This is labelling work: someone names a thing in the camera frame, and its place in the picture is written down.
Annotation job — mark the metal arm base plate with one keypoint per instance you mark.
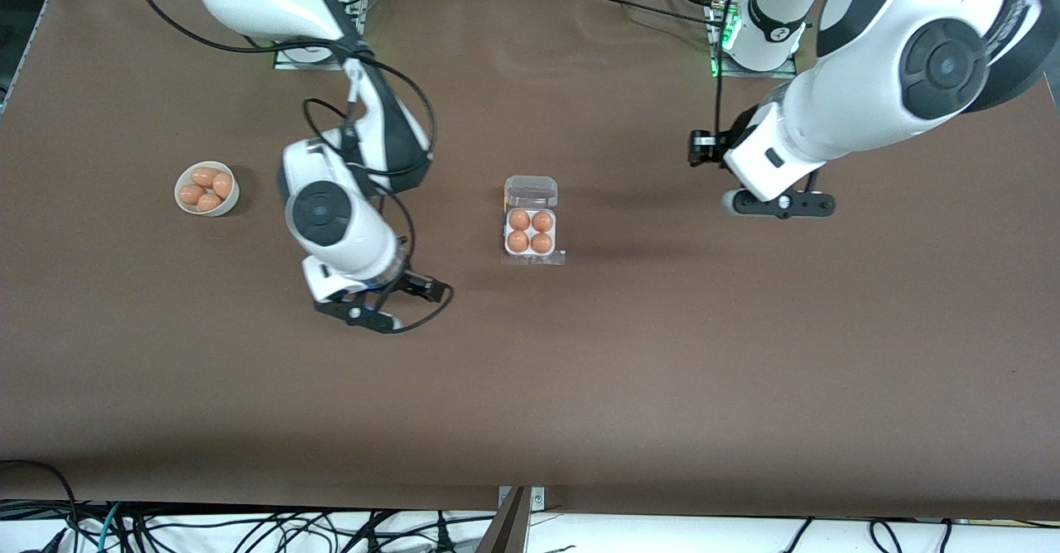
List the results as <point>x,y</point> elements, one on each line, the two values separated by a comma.
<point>737,73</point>
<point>286,60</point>

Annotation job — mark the clear plastic egg carton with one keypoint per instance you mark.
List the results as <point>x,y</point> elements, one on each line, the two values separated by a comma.
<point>530,189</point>

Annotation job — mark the small metal bracket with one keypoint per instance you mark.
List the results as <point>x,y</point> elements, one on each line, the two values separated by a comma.
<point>538,498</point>

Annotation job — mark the brown egg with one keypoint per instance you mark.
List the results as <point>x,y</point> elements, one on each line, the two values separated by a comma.
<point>191,194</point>
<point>204,176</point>
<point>519,220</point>
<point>518,242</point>
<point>542,242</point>
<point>209,202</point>
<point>222,185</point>
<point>542,221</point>

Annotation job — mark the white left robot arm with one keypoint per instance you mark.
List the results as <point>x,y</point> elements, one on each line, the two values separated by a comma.
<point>869,81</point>

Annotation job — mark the white round bowl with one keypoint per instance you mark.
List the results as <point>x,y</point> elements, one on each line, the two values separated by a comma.
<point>228,204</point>

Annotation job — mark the dark metal strut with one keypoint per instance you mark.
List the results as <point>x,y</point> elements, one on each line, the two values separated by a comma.
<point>505,528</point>

